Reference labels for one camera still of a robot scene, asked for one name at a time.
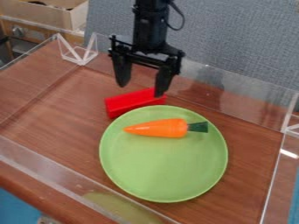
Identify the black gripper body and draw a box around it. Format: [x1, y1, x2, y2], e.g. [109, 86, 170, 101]
[108, 34, 185, 74]

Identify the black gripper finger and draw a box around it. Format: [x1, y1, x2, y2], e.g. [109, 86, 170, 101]
[153, 66, 176, 97]
[112, 53, 132, 88]

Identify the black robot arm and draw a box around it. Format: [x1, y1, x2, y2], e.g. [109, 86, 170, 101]
[108, 0, 185, 97]

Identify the orange toy carrot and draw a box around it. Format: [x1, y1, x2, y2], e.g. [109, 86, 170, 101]
[122, 118, 208, 138]

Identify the green plate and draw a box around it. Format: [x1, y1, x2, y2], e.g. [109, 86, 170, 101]
[98, 105, 229, 203]

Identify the red block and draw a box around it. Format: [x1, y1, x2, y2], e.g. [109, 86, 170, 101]
[104, 87, 166, 118]

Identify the cardboard box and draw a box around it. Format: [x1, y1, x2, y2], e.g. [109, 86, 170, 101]
[0, 0, 89, 31]

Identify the wooden shelf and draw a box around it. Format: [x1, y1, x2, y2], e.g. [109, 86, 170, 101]
[0, 16, 86, 47]

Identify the clear acrylic corner bracket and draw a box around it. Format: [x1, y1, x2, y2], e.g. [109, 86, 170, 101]
[57, 33, 98, 66]

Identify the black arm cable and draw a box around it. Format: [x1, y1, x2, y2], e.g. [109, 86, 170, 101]
[164, 0, 185, 32]

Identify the clear acrylic tray wall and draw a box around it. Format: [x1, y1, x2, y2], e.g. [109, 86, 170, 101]
[0, 38, 299, 224]

